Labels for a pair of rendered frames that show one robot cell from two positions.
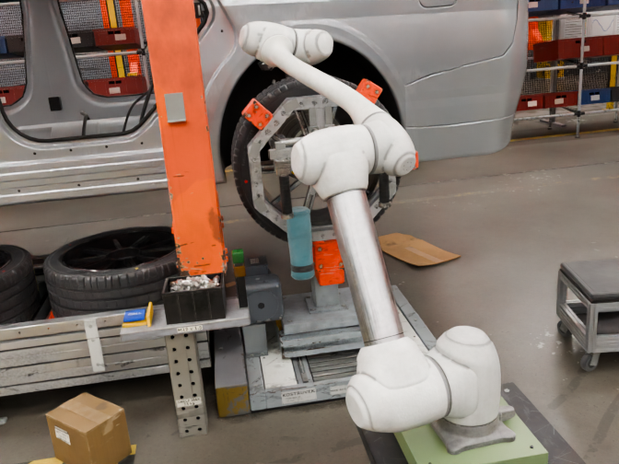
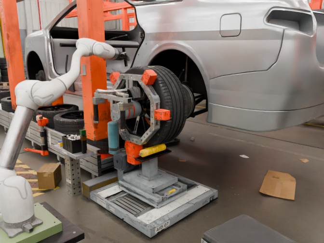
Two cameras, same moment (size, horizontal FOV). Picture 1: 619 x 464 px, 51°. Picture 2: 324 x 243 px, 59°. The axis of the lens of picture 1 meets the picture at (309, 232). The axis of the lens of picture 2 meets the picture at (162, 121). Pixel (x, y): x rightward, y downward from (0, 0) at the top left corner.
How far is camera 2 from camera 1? 230 cm
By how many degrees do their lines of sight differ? 50
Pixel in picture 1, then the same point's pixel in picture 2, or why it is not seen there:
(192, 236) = (87, 120)
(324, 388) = (108, 205)
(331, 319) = (136, 181)
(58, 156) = not seen: hidden behind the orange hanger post
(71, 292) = not seen: hidden behind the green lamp
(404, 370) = not seen: outside the picture
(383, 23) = (202, 44)
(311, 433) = (84, 216)
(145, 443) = (61, 188)
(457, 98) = (236, 92)
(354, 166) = (20, 95)
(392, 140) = (37, 89)
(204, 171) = (89, 96)
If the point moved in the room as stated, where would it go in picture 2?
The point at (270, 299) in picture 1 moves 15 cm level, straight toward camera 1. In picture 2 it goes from (119, 160) to (105, 164)
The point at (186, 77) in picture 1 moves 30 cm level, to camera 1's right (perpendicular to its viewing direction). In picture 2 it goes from (86, 59) to (102, 60)
